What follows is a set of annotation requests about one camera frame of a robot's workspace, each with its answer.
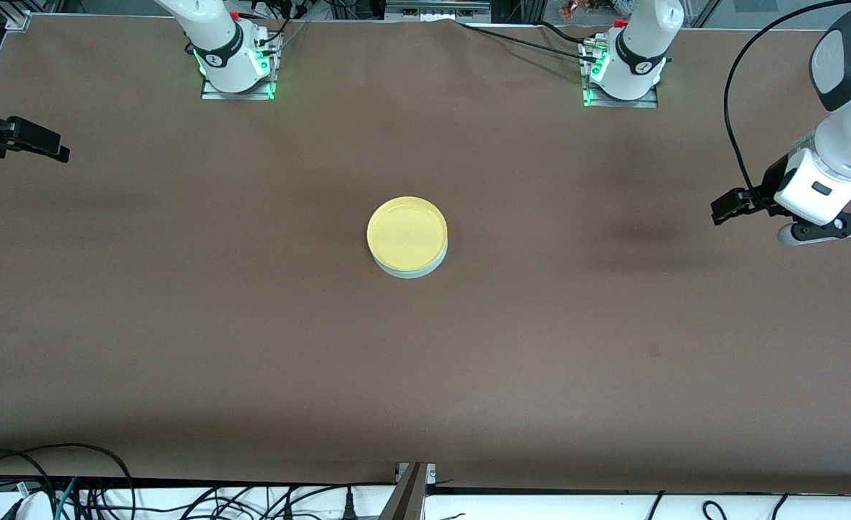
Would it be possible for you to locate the yellow plate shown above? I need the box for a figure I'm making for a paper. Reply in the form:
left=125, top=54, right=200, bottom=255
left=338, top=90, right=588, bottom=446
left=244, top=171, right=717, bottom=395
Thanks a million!
left=366, top=196, right=449, bottom=272

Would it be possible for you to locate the pale green plate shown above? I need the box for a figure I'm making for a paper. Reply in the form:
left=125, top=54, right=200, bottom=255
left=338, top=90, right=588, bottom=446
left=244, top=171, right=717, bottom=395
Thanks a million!
left=372, top=242, right=449, bottom=280

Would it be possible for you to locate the brown table cover sheet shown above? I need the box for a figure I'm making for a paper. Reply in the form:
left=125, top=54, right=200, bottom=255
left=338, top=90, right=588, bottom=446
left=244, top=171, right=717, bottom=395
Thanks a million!
left=0, top=14, right=851, bottom=495

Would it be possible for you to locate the grey electrical unit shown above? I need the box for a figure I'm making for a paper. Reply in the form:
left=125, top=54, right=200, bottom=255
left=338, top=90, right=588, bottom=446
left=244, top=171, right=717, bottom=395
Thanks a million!
left=384, top=0, right=493, bottom=22

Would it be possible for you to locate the white lower shelf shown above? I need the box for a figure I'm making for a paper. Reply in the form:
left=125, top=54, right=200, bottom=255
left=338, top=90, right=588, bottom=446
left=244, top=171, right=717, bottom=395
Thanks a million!
left=0, top=482, right=851, bottom=520

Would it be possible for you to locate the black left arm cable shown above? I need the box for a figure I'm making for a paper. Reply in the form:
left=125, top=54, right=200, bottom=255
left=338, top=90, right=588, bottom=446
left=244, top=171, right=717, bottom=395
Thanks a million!
left=724, top=0, right=851, bottom=196

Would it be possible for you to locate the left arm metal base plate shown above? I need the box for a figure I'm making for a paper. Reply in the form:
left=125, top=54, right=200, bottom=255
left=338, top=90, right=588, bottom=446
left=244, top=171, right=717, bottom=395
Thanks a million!
left=581, top=36, right=661, bottom=109

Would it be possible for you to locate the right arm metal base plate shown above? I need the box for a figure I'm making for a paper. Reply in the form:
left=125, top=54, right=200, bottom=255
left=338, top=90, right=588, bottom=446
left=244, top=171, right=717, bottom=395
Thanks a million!
left=200, top=29, right=283, bottom=101

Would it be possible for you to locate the short black base cable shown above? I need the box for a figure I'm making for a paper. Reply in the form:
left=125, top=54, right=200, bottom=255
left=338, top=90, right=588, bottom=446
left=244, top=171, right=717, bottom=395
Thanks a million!
left=537, top=20, right=596, bottom=46

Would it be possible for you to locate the long black base cable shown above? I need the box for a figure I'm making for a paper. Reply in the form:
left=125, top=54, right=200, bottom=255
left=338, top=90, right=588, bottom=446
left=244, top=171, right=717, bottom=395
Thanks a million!
left=458, top=22, right=600, bottom=64

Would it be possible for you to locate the long looping black cable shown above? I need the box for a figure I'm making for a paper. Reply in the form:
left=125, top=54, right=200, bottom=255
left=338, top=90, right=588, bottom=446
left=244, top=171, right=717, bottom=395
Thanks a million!
left=0, top=443, right=136, bottom=520

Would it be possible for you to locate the green cable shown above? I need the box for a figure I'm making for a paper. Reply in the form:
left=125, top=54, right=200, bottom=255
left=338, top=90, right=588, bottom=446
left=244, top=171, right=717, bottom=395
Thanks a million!
left=53, top=477, right=79, bottom=520

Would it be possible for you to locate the aluminium profile post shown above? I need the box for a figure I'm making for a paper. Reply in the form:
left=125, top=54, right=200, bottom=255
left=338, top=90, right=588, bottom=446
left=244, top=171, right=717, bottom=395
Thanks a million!
left=379, top=462, right=430, bottom=520

